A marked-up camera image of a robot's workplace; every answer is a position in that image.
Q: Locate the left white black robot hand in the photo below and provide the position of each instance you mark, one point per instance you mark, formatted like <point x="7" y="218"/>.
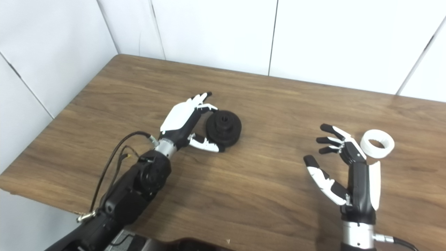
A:
<point x="179" y="118"/>

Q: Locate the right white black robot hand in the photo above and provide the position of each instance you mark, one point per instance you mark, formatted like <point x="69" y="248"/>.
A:
<point x="360" y="188"/>

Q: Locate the round black plastic part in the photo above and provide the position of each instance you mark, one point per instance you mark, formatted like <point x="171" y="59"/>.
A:
<point x="226" y="132"/>

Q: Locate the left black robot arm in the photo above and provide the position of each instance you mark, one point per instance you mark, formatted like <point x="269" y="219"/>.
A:
<point x="132" y="188"/>

